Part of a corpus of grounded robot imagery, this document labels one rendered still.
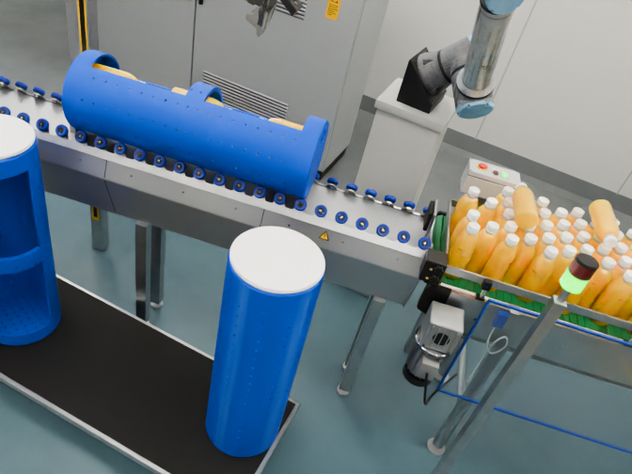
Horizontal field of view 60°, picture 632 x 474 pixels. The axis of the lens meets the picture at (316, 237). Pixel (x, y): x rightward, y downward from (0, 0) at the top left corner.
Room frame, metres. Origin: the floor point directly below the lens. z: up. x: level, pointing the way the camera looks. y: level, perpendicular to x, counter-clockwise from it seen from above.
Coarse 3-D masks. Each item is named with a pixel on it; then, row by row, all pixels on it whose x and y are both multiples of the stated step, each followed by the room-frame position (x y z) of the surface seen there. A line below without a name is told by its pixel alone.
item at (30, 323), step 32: (0, 160) 1.30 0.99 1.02; (32, 160) 1.39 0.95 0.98; (0, 192) 1.50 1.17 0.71; (32, 192) 1.37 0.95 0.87; (0, 224) 1.48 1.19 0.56; (32, 224) 1.52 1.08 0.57; (0, 256) 1.47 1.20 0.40; (32, 256) 1.33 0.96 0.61; (0, 288) 1.44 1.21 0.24; (32, 288) 1.52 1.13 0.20; (0, 320) 1.34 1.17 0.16; (32, 320) 1.38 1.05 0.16
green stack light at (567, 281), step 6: (564, 276) 1.23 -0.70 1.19; (570, 276) 1.22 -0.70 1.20; (564, 282) 1.22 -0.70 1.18; (570, 282) 1.21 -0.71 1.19; (576, 282) 1.21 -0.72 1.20; (582, 282) 1.21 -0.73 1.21; (564, 288) 1.22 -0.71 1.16; (570, 288) 1.21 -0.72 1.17; (576, 288) 1.21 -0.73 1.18; (582, 288) 1.21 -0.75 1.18
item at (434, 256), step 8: (424, 256) 1.45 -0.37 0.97; (432, 256) 1.41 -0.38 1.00; (440, 256) 1.42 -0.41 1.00; (448, 256) 1.44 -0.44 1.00; (424, 264) 1.39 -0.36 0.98; (432, 264) 1.38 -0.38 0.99; (440, 264) 1.38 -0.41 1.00; (424, 272) 1.39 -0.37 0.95; (432, 272) 1.38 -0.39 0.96; (440, 272) 1.37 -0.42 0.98; (424, 280) 1.38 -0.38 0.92; (432, 280) 1.37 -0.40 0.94; (440, 280) 1.38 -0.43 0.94
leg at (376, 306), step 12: (372, 300) 1.54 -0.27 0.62; (384, 300) 1.55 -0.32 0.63; (372, 312) 1.54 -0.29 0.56; (372, 324) 1.54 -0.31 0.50; (360, 336) 1.54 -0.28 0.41; (360, 348) 1.54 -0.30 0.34; (348, 360) 1.58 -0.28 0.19; (360, 360) 1.53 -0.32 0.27; (348, 372) 1.54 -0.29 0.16; (348, 384) 1.54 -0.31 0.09
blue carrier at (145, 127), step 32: (64, 96) 1.58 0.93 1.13; (96, 96) 1.59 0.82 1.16; (128, 96) 1.59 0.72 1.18; (160, 96) 1.61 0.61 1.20; (192, 96) 1.63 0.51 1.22; (96, 128) 1.58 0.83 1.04; (128, 128) 1.56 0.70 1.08; (160, 128) 1.56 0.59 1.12; (192, 128) 1.56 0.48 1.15; (224, 128) 1.56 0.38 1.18; (256, 128) 1.58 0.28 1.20; (288, 128) 1.60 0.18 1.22; (320, 128) 1.63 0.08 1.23; (192, 160) 1.56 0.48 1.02; (224, 160) 1.54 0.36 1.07; (256, 160) 1.53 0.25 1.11; (288, 160) 1.53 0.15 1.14; (320, 160) 1.75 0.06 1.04; (288, 192) 1.55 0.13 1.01
